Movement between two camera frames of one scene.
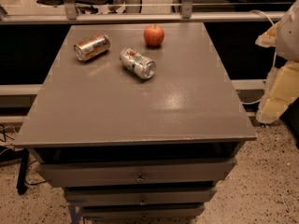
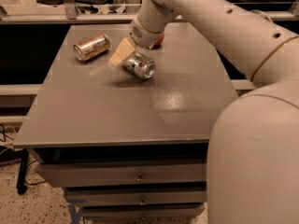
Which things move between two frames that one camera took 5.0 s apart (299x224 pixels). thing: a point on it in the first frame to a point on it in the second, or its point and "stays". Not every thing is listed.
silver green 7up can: (138, 63) stays
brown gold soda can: (92, 48) stays
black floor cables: (9, 154) stays
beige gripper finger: (281, 89) to (146, 31)
